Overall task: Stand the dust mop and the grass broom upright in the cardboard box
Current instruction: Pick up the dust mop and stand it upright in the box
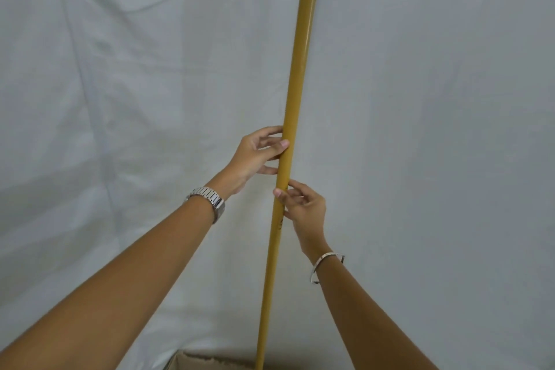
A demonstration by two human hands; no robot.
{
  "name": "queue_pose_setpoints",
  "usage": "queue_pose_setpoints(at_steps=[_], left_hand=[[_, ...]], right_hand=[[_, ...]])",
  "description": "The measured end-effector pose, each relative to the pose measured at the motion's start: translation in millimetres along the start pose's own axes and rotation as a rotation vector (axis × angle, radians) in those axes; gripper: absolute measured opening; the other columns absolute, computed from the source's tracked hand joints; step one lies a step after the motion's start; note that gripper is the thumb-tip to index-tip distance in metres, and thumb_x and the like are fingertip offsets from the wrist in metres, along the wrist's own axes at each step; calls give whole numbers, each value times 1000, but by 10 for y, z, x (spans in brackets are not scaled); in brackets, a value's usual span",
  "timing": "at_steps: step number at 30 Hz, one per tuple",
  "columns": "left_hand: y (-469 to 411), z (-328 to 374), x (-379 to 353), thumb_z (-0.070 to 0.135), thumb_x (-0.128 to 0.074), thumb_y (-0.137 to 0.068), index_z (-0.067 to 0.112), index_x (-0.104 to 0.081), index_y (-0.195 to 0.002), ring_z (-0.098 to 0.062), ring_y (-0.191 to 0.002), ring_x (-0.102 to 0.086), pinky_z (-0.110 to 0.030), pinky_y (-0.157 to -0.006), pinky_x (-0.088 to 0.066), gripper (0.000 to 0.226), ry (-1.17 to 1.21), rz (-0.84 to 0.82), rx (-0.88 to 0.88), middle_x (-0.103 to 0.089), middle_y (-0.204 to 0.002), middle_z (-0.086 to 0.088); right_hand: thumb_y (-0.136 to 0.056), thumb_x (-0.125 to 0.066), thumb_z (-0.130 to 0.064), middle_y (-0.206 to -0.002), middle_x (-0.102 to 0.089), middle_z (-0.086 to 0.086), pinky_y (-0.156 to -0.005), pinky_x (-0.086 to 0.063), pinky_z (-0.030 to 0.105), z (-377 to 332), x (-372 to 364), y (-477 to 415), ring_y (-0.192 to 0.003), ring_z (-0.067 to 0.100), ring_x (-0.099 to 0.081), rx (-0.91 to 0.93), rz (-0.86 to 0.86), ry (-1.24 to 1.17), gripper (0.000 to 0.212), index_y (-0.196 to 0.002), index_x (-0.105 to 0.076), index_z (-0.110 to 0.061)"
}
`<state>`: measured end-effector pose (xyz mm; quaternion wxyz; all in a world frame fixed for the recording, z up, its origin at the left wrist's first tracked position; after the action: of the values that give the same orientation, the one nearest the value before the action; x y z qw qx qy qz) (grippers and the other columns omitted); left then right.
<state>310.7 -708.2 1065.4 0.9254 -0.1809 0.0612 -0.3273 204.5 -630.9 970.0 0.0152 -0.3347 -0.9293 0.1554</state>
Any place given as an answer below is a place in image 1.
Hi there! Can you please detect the person's right hand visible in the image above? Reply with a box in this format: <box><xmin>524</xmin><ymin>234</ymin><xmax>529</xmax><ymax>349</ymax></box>
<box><xmin>273</xmin><ymin>179</ymin><xmax>332</xmax><ymax>264</ymax></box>

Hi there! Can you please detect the person's left hand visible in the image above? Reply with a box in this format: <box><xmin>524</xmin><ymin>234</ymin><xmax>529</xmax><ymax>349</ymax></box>
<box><xmin>216</xmin><ymin>125</ymin><xmax>290</xmax><ymax>199</ymax></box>

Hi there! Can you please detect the yellow long pole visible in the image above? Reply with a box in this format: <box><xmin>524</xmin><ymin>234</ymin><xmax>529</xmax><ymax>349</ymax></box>
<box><xmin>253</xmin><ymin>0</ymin><xmax>326</xmax><ymax>370</ymax></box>

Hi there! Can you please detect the person's left forearm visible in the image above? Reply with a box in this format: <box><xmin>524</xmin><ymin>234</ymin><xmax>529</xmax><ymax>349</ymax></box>
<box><xmin>0</xmin><ymin>198</ymin><xmax>217</xmax><ymax>370</ymax></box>

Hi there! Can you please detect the person's right forearm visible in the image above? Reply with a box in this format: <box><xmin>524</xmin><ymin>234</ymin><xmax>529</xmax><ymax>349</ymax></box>
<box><xmin>312</xmin><ymin>254</ymin><xmax>441</xmax><ymax>370</ymax></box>

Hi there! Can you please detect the silver metal wristwatch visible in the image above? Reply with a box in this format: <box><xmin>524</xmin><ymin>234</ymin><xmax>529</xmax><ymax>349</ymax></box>
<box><xmin>184</xmin><ymin>186</ymin><xmax>226</xmax><ymax>225</ymax></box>

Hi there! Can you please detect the white cloth sheet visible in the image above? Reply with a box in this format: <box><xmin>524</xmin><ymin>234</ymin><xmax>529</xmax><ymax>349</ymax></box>
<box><xmin>0</xmin><ymin>0</ymin><xmax>555</xmax><ymax>370</ymax></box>

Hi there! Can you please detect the brown cardboard sheet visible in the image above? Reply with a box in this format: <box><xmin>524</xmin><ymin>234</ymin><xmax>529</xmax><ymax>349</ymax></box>
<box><xmin>162</xmin><ymin>349</ymin><xmax>261</xmax><ymax>370</ymax></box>

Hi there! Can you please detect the silver bangle bracelet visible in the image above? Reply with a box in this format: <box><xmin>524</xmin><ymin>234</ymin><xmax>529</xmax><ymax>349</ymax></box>
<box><xmin>309</xmin><ymin>252</ymin><xmax>346</xmax><ymax>285</ymax></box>

